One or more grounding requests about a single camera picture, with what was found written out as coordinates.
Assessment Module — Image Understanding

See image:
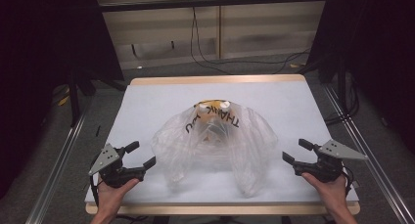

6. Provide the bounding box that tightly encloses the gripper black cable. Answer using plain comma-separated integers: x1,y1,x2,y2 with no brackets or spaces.
341,164,356,197
88,158,102,208

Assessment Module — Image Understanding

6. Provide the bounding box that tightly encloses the black floor cable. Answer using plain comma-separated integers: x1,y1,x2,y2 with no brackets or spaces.
195,47,312,75

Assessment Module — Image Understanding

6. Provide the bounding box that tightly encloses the white table board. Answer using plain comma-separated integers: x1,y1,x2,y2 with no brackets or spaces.
84,73,362,216

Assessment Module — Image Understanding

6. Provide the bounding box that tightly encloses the person's right hand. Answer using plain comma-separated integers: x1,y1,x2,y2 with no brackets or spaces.
300,171,349,214

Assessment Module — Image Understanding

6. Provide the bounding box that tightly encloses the person's left hand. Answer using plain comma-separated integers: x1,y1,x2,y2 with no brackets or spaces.
97,177,141,216

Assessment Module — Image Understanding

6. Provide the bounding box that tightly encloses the yellow and white container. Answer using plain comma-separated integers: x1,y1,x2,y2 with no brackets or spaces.
194,99,233,124

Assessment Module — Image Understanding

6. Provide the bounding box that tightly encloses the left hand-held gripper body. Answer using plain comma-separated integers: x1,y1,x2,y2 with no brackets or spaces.
88,144,147,190

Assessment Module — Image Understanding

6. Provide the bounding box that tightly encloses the black horizontal bar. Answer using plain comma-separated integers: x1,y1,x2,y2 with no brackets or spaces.
98,0,329,13

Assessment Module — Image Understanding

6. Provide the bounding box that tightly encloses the black hanging cable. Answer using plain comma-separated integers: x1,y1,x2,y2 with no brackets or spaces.
189,6,231,75

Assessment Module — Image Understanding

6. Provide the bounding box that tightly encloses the black curtain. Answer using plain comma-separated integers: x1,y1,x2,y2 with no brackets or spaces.
304,0,415,155
0,0,125,199

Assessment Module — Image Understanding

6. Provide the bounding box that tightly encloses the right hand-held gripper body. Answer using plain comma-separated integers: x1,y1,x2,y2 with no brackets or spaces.
292,139,369,183

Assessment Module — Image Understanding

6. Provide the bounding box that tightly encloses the clear plastic bag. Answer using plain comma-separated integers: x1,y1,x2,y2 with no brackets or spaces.
150,100,279,199

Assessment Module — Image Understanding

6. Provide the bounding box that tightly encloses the black metal stand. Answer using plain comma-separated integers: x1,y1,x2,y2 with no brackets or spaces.
67,66,126,128
298,59,348,117

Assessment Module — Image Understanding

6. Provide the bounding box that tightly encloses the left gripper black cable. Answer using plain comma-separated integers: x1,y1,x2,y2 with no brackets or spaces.
88,158,102,208

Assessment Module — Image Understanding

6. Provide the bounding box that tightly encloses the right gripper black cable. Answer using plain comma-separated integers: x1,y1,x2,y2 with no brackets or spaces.
341,164,356,197

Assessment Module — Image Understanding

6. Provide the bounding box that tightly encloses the aluminium floor rail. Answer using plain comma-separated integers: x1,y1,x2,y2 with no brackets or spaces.
24,106,92,224
322,83,415,224

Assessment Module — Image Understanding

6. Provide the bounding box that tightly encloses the black cable bundle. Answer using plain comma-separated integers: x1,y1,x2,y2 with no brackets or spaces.
324,71,360,126

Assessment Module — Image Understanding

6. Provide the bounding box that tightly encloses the white table mat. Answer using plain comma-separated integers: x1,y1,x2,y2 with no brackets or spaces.
84,80,360,204

